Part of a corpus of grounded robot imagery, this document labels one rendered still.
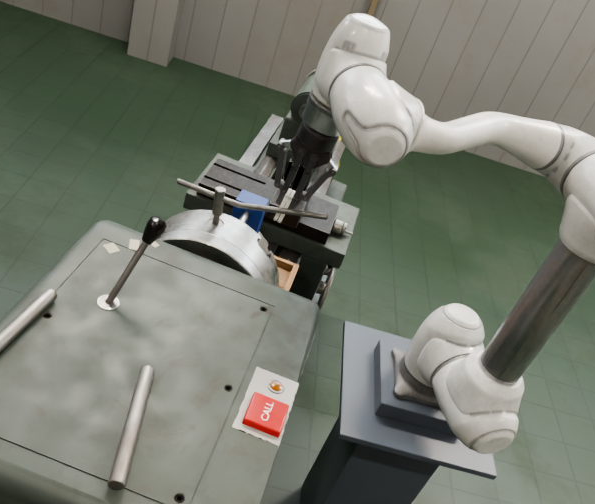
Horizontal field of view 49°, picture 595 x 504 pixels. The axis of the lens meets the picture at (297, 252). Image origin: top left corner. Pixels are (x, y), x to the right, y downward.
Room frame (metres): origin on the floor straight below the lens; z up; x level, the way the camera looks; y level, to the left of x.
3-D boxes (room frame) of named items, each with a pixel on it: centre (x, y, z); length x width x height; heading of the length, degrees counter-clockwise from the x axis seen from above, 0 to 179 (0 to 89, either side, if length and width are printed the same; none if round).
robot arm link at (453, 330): (1.36, -0.47, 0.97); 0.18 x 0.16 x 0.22; 25
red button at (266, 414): (0.67, -0.04, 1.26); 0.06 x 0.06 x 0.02; 89
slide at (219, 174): (1.75, 0.14, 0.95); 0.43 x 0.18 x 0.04; 89
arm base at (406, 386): (1.39, -0.46, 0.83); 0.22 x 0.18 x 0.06; 7
